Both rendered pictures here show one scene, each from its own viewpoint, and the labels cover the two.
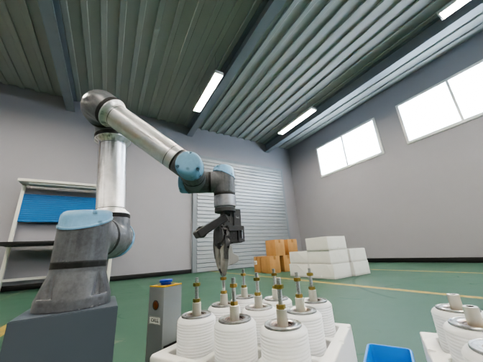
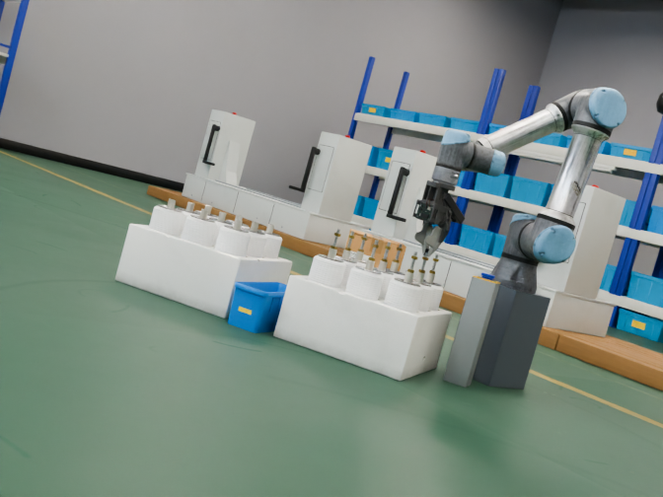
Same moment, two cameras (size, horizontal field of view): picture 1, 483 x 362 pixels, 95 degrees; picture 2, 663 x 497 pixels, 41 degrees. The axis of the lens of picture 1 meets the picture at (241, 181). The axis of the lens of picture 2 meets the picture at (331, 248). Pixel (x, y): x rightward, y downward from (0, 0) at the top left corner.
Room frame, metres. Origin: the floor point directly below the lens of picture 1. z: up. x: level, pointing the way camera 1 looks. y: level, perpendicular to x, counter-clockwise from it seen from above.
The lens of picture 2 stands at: (3.19, -0.65, 0.44)
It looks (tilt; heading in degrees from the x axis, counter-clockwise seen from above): 4 degrees down; 170
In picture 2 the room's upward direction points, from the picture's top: 16 degrees clockwise
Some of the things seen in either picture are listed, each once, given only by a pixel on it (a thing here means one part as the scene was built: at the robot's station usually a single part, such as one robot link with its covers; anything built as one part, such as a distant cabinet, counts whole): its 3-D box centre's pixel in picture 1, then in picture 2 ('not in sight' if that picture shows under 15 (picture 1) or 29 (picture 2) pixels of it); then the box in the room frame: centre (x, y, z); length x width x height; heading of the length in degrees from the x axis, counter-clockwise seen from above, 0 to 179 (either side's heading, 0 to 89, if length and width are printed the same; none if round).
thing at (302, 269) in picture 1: (307, 268); not in sight; (3.73, -0.95, 0.09); 0.39 x 0.39 x 0.18; 32
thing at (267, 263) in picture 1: (270, 264); not in sight; (4.55, -0.46, 0.15); 0.30 x 0.24 x 0.30; 30
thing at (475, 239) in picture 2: not in sight; (490, 243); (-4.72, 2.25, 0.36); 0.50 x 0.38 x 0.21; 121
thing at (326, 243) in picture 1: (325, 243); not in sight; (3.37, -1.16, 0.45); 0.39 x 0.39 x 0.18; 32
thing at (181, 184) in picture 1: (195, 181); (481, 160); (0.72, 0.16, 0.64); 0.11 x 0.11 x 0.08; 6
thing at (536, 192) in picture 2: not in sight; (543, 196); (-4.34, 2.46, 0.90); 0.50 x 0.38 x 0.21; 122
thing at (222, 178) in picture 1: (223, 181); (454, 150); (0.75, 0.07, 0.64); 0.09 x 0.08 x 0.11; 96
